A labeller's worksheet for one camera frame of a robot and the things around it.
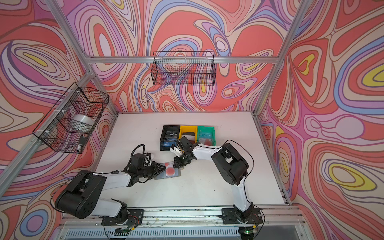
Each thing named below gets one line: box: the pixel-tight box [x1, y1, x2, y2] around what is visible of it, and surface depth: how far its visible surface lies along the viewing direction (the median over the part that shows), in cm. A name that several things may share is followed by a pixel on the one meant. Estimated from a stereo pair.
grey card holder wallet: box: [154, 161, 181, 180], surface depth 90 cm
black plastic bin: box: [159, 125, 181, 151], surface depth 104 cm
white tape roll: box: [72, 114, 95, 133], surface depth 74 cm
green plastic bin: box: [197, 126, 217, 146], surface depth 103 cm
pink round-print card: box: [164, 162, 176, 176], surface depth 90 cm
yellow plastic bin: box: [178, 125, 198, 144], surface depth 103 cm
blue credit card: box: [163, 141, 177, 147], surface depth 101 cm
